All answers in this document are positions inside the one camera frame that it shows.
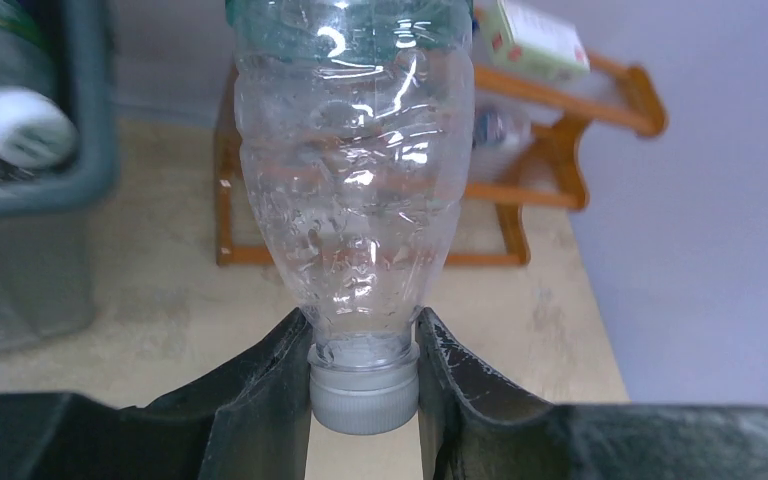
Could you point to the green label bottle white cap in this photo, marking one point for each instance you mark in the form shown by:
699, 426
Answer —
356, 120

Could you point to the small clear jar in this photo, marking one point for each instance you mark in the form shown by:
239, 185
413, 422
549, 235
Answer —
502, 131

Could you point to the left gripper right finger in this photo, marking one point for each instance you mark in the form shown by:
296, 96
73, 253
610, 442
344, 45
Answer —
475, 423

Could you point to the white green small box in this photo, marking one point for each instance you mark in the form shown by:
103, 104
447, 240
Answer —
532, 43

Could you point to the dark green plastic bin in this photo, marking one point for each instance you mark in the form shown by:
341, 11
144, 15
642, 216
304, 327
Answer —
45, 271

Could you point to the orange wooden shelf rack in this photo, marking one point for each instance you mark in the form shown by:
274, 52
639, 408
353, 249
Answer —
489, 229

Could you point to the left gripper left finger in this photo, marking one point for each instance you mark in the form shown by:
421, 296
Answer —
249, 418

